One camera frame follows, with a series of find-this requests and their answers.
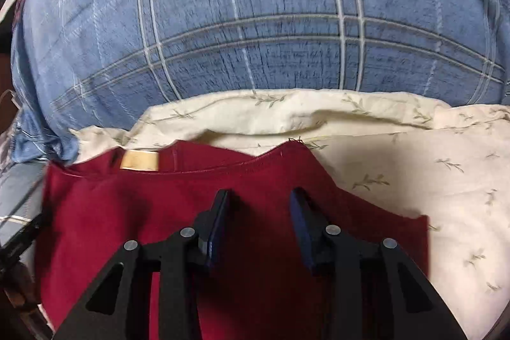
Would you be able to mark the dark red sweater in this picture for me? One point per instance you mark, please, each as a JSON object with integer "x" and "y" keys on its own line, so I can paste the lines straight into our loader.
{"x": 119, "y": 212}

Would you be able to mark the cream leaf-print bed sheet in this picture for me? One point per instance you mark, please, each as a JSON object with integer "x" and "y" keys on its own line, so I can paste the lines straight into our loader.
{"x": 438, "y": 184}

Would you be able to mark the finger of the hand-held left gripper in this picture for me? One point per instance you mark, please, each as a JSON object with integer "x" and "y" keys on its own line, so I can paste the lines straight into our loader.
{"x": 22, "y": 240}

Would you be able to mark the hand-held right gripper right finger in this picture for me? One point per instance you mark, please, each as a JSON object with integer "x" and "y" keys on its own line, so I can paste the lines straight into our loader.
{"x": 303, "y": 234}

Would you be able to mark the blue plaid pillow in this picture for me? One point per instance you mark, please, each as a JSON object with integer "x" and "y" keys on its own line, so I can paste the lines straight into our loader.
{"x": 259, "y": 5}

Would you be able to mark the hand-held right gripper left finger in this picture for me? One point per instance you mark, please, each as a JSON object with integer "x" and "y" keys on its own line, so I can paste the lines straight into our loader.
{"x": 217, "y": 230}

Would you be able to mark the grey-blue star-print bedding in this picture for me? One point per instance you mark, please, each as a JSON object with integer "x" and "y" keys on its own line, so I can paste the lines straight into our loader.
{"x": 20, "y": 184}

